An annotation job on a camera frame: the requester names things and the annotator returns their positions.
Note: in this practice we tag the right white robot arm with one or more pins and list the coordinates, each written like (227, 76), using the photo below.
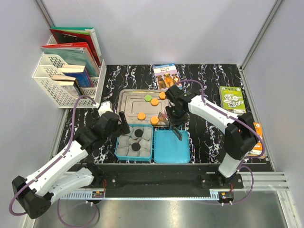
(240, 136)

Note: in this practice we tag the blue cookie tin box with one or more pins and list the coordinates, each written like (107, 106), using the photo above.
(134, 158)

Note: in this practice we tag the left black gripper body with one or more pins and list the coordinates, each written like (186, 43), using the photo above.
(118, 131)

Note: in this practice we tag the orange cookie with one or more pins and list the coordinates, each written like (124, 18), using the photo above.
(154, 120)
(154, 102)
(141, 116)
(162, 95)

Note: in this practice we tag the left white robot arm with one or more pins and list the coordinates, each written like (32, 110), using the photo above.
(38, 191)

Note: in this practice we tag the black cookie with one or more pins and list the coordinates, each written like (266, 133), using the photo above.
(136, 146)
(138, 133)

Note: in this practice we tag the black cookie bottom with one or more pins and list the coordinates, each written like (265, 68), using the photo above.
(136, 146)

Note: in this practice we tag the blue paperback books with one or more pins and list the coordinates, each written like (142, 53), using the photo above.
(79, 72)

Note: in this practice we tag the blue tin lid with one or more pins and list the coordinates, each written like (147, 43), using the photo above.
(168, 149)

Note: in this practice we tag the green and red folders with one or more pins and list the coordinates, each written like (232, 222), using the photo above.
(79, 34)

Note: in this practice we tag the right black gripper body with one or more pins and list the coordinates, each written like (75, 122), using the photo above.
(175, 117)

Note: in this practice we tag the dog picture book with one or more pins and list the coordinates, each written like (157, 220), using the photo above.
(166, 76)

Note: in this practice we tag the steel baking tray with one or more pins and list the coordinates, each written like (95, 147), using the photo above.
(132, 102)

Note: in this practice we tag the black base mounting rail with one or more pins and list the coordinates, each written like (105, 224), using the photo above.
(198, 175)

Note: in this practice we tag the orange cookie bottom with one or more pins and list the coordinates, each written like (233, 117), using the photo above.
(154, 120)

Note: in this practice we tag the green booklet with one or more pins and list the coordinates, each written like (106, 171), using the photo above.
(232, 100)

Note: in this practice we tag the white file organizer rack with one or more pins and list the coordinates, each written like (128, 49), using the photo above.
(48, 66)

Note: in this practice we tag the green cookie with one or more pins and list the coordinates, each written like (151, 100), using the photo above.
(148, 98)

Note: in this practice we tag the teal and red folders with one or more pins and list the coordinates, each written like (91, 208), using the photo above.
(75, 55)

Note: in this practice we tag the dark paperback books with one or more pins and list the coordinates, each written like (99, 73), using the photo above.
(70, 84)

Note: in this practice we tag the white paper cupcake liners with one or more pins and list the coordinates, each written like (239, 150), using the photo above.
(123, 147)

